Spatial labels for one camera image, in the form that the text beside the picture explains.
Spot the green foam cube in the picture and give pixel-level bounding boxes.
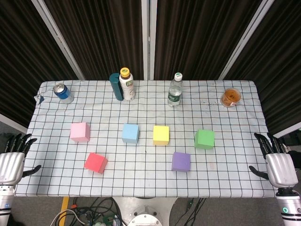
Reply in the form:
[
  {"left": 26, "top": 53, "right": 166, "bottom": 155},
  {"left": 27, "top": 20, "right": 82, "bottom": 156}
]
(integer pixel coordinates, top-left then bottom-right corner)
[{"left": 194, "top": 129, "right": 215, "bottom": 150}]

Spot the white silver robot base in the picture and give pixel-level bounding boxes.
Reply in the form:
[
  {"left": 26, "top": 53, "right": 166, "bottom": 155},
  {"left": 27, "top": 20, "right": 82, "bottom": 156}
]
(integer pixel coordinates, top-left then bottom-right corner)
[{"left": 112, "top": 196, "right": 178, "bottom": 226}]

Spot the yellow floor tape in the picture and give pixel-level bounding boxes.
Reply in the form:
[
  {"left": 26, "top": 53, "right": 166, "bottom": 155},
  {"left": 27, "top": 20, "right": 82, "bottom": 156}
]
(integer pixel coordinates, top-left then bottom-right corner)
[{"left": 60, "top": 196, "right": 70, "bottom": 219}]

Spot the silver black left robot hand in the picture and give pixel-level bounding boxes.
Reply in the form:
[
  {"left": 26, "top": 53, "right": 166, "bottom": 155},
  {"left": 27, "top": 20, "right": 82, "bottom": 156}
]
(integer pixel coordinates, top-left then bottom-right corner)
[{"left": 0, "top": 133, "right": 42, "bottom": 186}]

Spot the dark partition panel white frame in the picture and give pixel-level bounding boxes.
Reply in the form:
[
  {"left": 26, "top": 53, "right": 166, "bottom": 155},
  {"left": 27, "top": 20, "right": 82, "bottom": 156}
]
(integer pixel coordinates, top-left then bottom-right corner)
[
  {"left": 0, "top": 0, "right": 82, "bottom": 134},
  {"left": 39, "top": 0, "right": 150, "bottom": 81},
  {"left": 223, "top": 0, "right": 301, "bottom": 138},
  {"left": 149, "top": 0, "right": 269, "bottom": 81}
]

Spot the yellow foam cube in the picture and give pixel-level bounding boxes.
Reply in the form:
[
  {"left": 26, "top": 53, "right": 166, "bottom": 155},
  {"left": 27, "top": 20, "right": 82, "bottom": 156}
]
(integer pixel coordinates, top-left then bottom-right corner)
[{"left": 152, "top": 125, "right": 170, "bottom": 146}]

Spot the pink foam cube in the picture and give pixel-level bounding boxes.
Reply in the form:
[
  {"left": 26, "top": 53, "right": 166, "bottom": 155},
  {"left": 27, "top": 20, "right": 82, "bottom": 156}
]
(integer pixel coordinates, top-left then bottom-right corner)
[{"left": 70, "top": 122, "right": 91, "bottom": 143}]

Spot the white black checkered tablecloth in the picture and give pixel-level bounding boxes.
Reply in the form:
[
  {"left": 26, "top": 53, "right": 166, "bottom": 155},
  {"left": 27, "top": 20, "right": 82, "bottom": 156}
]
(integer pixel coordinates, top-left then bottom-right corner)
[{"left": 14, "top": 80, "right": 286, "bottom": 198}]

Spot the light blue foam cube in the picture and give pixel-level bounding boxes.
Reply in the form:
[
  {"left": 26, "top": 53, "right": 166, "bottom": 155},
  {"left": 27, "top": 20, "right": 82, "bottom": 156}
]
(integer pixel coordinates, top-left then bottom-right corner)
[{"left": 121, "top": 123, "right": 140, "bottom": 144}]

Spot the black floor cable bundle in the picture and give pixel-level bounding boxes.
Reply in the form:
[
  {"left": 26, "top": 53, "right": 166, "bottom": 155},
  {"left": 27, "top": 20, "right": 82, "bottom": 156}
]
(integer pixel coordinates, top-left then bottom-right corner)
[
  {"left": 49, "top": 197, "right": 125, "bottom": 226},
  {"left": 181, "top": 197, "right": 207, "bottom": 226}
]

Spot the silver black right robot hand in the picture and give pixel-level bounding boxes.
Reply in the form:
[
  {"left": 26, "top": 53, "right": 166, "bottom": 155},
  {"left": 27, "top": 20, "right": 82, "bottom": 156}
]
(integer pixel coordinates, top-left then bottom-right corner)
[{"left": 248, "top": 132, "right": 299, "bottom": 189}]

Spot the green circuit board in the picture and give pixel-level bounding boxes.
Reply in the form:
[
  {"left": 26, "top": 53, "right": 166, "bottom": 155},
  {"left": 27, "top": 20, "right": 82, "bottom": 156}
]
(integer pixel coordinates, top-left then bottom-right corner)
[{"left": 100, "top": 214, "right": 118, "bottom": 226}]

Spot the red foam cube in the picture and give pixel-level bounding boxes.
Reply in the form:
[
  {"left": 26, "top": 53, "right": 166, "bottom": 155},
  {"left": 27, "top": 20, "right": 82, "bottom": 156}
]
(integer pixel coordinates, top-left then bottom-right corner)
[{"left": 84, "top": 152, "right": 109, "bottom": 174}]

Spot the white drink bottle yellow cap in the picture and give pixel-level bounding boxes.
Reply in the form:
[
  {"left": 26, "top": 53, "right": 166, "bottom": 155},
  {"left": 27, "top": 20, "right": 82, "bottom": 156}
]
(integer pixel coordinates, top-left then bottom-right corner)
[{"left": 119, "top": 67, "right": 136, "bottom": 102}]

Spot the teal box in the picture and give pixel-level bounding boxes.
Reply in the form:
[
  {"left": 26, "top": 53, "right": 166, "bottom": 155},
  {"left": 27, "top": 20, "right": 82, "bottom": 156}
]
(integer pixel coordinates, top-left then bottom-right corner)
[{"left": 109, "top": 73, "right": 124, "bottom": 101}]

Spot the white floor cable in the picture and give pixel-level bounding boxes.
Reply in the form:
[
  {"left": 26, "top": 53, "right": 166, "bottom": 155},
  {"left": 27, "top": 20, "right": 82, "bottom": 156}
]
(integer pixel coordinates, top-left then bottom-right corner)
[{"left": 50, "top": 209, "right": 83, "bottom": 226}]

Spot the blue silver soda can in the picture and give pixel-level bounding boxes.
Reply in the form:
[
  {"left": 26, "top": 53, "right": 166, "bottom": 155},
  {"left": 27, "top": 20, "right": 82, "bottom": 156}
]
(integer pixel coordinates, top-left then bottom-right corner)
[{"left": 52, "top": 83, "right": 75, "bottom": 104}]

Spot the clear water bottle green label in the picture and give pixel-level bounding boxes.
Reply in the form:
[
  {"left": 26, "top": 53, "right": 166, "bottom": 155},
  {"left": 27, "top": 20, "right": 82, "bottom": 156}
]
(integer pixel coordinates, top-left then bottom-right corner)
[{"left": 167, "top": 72, "right": 184, "bottom": 107}]

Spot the purple foam cube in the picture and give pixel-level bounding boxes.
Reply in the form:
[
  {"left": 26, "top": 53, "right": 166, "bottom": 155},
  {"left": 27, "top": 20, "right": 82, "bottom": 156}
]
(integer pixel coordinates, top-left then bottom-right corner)
[{"left": 171, "top": 152, "right": 191, "bottom": 172}]

